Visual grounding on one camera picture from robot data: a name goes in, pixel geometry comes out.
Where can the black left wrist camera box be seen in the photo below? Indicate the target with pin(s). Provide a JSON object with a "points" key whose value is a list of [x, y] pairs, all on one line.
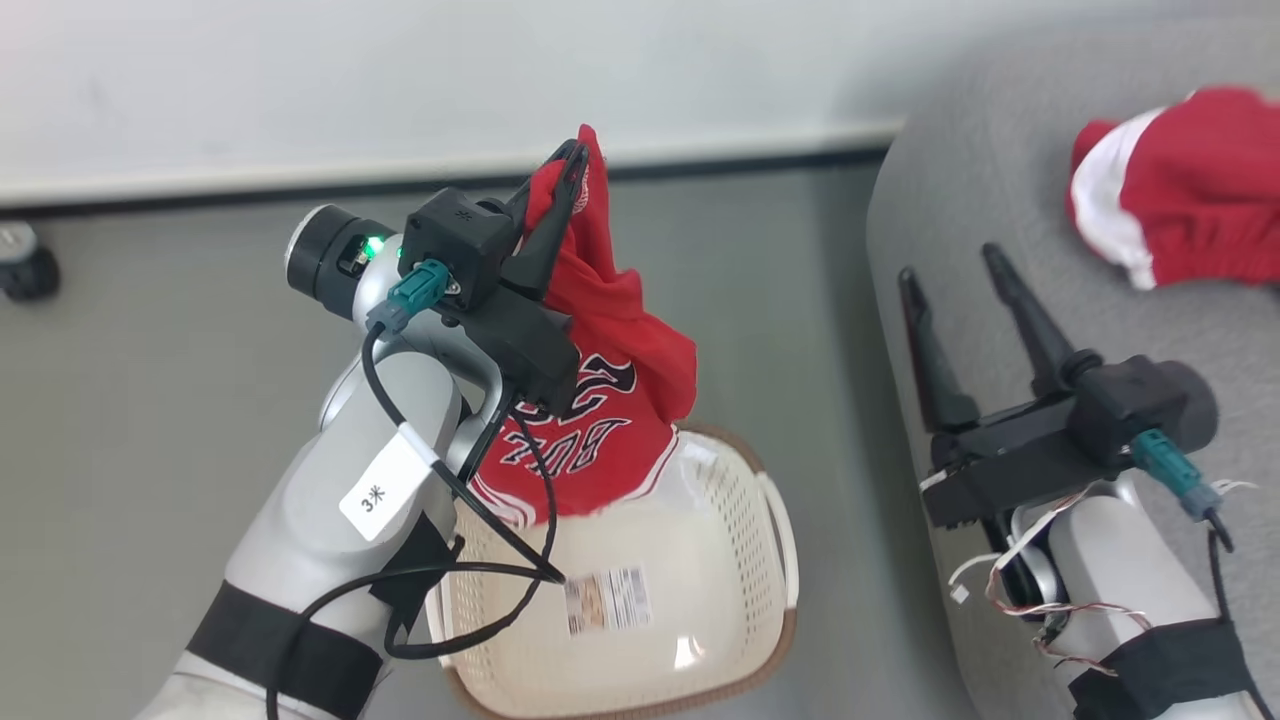
{"points": [[460, 235]]}

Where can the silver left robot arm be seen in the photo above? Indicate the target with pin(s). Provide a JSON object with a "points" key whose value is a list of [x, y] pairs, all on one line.
{"points": [[320, 480]]}

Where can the cream perforated laundry basket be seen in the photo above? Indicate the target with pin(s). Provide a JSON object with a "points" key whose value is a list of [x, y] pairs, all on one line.
{"points": [[620, 670]]}

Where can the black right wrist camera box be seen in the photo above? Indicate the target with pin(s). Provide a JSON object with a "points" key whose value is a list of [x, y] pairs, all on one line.
{"points": [[1150, 400]]}

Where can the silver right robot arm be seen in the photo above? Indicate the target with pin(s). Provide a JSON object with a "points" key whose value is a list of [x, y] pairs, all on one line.
{"points": [[1110, 560]]}

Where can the barcode sticker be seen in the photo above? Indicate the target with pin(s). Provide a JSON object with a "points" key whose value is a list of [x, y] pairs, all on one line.
{"points": [[608, 600]]}

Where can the red shorts with white stripe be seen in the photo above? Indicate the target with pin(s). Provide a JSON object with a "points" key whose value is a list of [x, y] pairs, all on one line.
{"points": [[1200, 190]]}

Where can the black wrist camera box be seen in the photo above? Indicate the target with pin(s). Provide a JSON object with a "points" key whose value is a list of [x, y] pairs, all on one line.
{"points": [[1150, 400], [460, 235]]}

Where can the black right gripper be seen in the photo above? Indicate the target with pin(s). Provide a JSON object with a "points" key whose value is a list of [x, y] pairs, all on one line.
{"points": [[1010, 455]]}

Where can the red basketball jersey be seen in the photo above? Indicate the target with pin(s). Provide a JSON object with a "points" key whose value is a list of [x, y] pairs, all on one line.
{"points": [[620, 320]]}

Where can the white and black baseboard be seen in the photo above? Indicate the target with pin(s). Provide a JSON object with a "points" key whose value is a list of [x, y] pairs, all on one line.
{"points": [[200, 180]]}

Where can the grey fabric sofa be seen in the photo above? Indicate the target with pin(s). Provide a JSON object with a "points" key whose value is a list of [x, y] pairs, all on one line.
{"points": [[1000, 180]]}

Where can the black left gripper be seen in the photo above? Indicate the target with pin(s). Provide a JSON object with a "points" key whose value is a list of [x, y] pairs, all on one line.
{"points": [[525, 345]]}

